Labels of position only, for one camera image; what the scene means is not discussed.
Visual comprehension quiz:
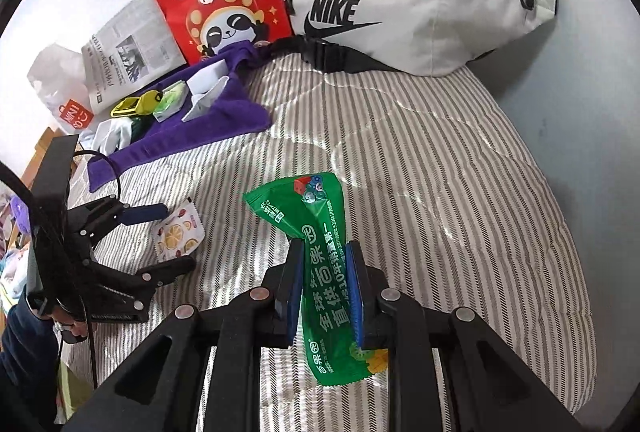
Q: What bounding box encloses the white tissue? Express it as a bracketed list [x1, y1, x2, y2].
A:
[181, 79, 231, 123]

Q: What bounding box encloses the white plastic bag red label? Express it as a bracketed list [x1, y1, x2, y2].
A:
[27, 42, 101, 135]

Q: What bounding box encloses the cream waist bag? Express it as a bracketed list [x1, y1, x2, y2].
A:
[272, 0, 558, 77]

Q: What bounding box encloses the white glove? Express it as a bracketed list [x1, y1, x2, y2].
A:
[92, 118, 136, 155]

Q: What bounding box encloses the person's left hand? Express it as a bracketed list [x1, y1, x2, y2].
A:
[52, 307, 92, 346]

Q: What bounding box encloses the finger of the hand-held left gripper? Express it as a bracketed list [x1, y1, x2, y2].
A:
[65, 197, 169, 238]
[92, 254, 197, 294]

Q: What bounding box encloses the green snack packet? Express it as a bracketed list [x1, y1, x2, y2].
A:
[243, 173, 391, 385]

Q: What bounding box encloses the folded newspaper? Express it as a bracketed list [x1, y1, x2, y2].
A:
[81, 0, 187, 115]

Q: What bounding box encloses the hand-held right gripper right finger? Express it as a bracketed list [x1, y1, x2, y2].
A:
[345, 242, 586, 432]

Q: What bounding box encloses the purple fabric tray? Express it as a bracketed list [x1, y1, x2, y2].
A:
[87, 41, 273, 198]

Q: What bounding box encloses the purple plastic toy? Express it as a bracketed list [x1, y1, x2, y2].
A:
[10, 196, 34, 233]

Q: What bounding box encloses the fruit print packet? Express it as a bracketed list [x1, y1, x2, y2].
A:
[152, 197, 206, 262]

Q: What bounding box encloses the striped bed quilt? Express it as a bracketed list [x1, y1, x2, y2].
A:
[60, 52, 598, 432]

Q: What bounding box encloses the yellow pouch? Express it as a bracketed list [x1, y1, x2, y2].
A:
[110, 88, 165, 119]

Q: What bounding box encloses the person's left forearm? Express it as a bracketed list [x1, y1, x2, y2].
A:
[0, 297, 66, 423]

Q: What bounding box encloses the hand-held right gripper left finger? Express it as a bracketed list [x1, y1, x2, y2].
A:
[60, 239, 306, 432]

